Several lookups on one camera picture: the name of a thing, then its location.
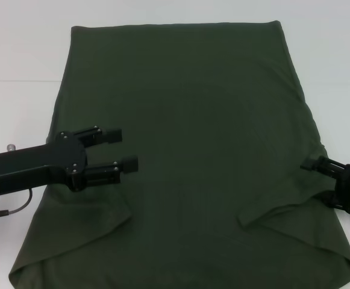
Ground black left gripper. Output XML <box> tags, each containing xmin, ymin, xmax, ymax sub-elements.
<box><xmin>0</xmin><ymin>125</ymin><xmax>140</xmax><ymax>196</ymax></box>

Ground dark green shirt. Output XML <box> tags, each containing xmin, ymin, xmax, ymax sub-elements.
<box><xmin>8</xmin><ymin>20</ymin><xmax>350</xmax><ymax>289</ymax></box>

